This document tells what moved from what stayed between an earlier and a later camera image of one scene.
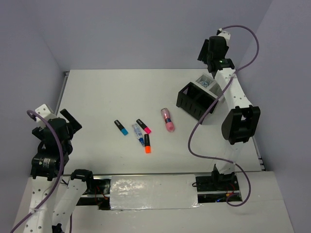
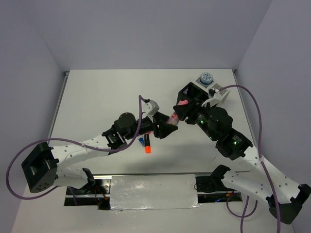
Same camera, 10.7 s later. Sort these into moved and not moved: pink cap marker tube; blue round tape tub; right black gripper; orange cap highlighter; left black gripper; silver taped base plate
Moved: right black gripper; blue round tape tub; pink cap marker tube; left black gripper
Not moved: silver taped base plate; orange cap highlighter
